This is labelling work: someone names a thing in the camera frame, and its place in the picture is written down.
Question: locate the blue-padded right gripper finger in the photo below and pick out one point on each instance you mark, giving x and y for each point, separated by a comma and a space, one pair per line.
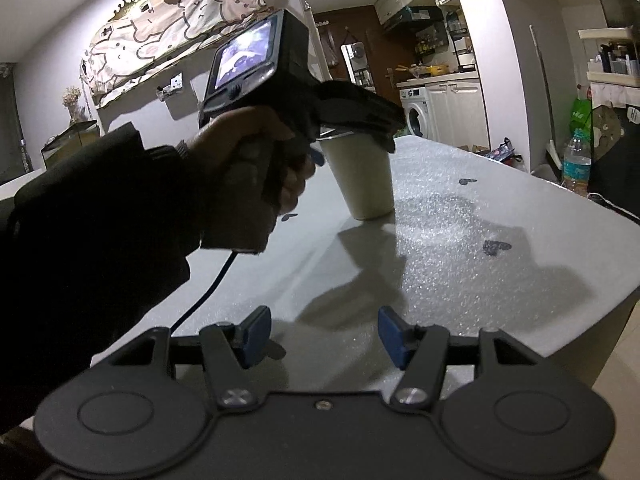
420, 353
228, 352

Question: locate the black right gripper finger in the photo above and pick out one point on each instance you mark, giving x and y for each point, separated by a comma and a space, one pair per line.
386, 141

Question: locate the beige metal cup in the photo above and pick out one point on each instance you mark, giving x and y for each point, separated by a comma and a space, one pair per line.
361, 168

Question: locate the black sleeved left forearm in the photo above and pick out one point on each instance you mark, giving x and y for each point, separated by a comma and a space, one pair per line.
88, 248

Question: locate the person's left hand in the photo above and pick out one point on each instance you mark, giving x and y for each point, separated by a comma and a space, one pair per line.
254, 170

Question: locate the white washing machine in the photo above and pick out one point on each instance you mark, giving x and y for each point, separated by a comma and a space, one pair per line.
417, 112

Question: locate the cartoon patterned hanging cloth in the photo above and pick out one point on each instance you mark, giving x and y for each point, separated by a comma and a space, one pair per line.
155, 35

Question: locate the plastic water bottle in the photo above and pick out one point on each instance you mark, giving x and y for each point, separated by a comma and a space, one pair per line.
577, 163

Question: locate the glass fish tank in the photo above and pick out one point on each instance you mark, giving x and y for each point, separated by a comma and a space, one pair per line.
69, 142

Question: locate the wall mirror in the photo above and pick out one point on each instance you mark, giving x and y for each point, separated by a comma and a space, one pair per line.
357, 65

